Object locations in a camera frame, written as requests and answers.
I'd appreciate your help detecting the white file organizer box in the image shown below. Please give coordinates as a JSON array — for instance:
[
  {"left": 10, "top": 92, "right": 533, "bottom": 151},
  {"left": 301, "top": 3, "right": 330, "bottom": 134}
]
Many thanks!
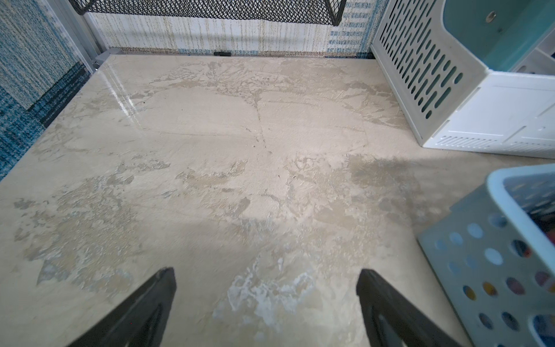
[{"left": 371, "top": 1, "right": 554, "bottom": 159}]

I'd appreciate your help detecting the black wire shelf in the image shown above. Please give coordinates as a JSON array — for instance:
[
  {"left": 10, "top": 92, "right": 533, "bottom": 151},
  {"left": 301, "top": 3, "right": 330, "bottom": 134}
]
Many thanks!
[{"left": 69, "top": 0, "right": 347, "bottom": 26}]

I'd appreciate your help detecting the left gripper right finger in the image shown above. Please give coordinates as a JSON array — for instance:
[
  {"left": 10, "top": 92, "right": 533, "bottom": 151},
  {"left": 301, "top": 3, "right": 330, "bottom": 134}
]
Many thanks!
[{"left": 356, "top": 269, "right": 460, "bottom": 346}]

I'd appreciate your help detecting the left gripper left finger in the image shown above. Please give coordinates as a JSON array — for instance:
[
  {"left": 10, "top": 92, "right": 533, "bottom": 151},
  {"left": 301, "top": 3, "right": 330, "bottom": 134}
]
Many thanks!
[{"left": 70, "top": 267, "right": 177, "bottom": 346}]

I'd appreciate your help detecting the light blue plastic basket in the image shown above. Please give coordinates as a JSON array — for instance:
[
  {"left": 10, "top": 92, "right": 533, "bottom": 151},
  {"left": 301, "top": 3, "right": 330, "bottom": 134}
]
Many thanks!
[{"left": 418, "top": 164, "right": 554, "bottom": 346}]

